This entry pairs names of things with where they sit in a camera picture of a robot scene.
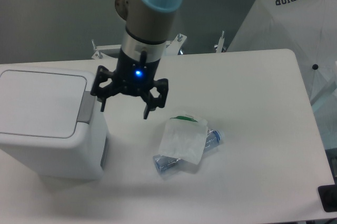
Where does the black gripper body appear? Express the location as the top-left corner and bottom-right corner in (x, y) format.
(113, 50), (160, 96)

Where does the white push-button trash can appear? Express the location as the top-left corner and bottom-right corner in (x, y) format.
(1, 64), (108, 180)

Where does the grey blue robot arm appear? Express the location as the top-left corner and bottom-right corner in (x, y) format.
(91, 0), (183, 116)

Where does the white plastic pouch green top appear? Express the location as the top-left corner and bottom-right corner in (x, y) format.
(158, 114), (209, 164)

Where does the clear plastic water bottle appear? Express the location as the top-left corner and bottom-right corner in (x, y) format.
(153, 126), (225, 174)

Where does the white umbrella with lettering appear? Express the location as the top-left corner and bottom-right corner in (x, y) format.
(227, 0), (336, 100)

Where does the black device at edge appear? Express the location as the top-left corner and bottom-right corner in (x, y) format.
(318, 184), (336, 212)

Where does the white metal base frame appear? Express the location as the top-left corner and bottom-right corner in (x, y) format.
(91, 31), (227, 60)

